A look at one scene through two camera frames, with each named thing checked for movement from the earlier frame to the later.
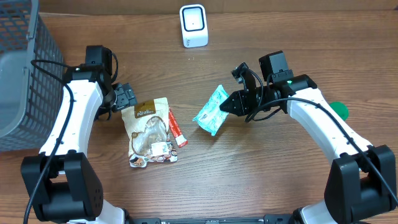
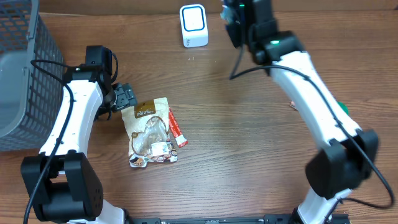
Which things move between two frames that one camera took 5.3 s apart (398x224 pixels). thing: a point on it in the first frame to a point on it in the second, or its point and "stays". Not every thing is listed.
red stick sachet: x=179 y=137 stays
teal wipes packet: x=211 y=116 to x=227 y=14
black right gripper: x=246 y=101 to x=234 y=34
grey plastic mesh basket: x=30 y=98 stays
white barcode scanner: x=193 y=18 stays
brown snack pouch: x=147 y=126 stays
